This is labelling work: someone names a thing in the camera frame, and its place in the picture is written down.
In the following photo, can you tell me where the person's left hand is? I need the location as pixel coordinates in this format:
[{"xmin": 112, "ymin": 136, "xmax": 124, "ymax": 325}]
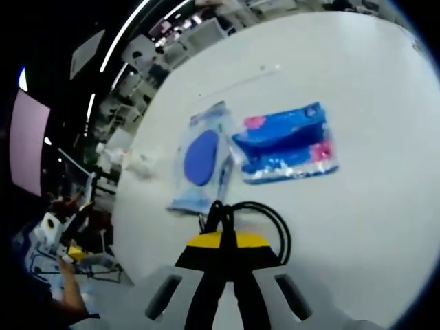
[{"xmin": 56, "ymin": 256, "xmax": 78, "ymax": 276}]

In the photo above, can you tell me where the large pink wall screen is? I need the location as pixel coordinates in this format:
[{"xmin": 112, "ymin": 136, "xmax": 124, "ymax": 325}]
[{"xmin": 9, "ymin": 88, "xmax": 52, "ymax": 197}]

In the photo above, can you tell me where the blue oval pad packet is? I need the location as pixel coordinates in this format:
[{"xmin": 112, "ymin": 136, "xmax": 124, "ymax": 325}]
[{"xmin": 166, "ymin": 101, "xmax": 237, "ymax": 216}]

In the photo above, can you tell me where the long curved ceiling light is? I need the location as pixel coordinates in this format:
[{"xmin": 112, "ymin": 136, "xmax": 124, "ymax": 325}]
[{"xmin": 99, "ymin": 0, "xmax": 192, "ymax": 73}]

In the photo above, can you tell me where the white paper cup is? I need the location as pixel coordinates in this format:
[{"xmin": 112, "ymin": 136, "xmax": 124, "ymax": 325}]
[{"xmin": 125, "ymin": 149, "xmax": 155, "ymax": 179}]

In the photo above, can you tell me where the black cable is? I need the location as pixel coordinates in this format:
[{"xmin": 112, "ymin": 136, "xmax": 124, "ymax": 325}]
[{"xmin": 199, "ymin": 201, "xmax": 292, "ymax": 265}]

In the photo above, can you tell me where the blue tissue packet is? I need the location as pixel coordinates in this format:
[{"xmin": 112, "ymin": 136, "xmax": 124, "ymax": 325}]
[{"xmin": 232, "ymin": 101, "xmax": 340, "ymax": 185}]

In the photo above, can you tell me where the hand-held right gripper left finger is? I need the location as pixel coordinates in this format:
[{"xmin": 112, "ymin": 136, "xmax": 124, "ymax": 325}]
[{"xmin": 129, "ymin": 232, "xmax": 226, "ymax": 330}]

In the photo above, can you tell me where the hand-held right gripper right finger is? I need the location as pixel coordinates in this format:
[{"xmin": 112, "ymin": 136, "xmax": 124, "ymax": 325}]
[{"xmin": 225, "ymin": 232, "xmax": 340, "ymax": 330}]

